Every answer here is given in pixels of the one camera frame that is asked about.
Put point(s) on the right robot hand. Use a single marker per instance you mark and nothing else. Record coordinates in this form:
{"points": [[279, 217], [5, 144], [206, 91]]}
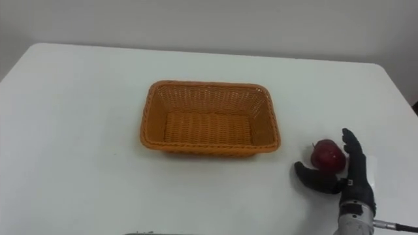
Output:
{"points": [[357, 186]]}

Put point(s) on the red apple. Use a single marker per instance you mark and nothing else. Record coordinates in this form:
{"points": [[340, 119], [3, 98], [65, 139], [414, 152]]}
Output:
{"points": [[328, 156]]}

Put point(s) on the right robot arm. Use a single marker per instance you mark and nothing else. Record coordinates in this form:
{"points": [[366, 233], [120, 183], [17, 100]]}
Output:
{"points": [[354, 223]]}

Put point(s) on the orange wicker basket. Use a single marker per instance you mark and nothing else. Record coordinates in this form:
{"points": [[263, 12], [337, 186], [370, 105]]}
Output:
{"points": [[209, 127]]}

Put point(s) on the white desk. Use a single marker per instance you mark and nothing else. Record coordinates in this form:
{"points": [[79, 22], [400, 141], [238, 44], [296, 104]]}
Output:
{"points": [[81, 163]]}

